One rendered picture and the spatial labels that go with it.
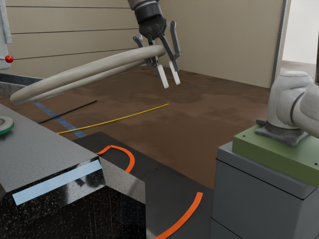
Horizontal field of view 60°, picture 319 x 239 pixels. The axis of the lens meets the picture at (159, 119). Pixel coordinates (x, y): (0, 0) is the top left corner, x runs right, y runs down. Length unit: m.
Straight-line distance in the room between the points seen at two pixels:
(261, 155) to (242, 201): 0.25
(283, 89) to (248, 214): 0.56
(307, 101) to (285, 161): 0.24
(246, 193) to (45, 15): 5.89
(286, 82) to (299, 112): 0.14
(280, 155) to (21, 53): 5.87
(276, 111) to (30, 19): 5.80
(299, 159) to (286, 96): 0.24
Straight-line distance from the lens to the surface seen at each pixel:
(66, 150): 1.21
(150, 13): 0.81
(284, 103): 1.17
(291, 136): 1.25
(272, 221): 1.28
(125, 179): 1.24
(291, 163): 1.14
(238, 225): 1.41
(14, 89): 1.12
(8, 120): 1.49
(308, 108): 1.07
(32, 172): 1.10
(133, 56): 0.69
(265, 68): 5.84
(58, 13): 6.70
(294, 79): 1.18
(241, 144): 1.23
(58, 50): 6.71
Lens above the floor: 1.37
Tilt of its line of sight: 21 degrees down
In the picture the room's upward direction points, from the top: straight up
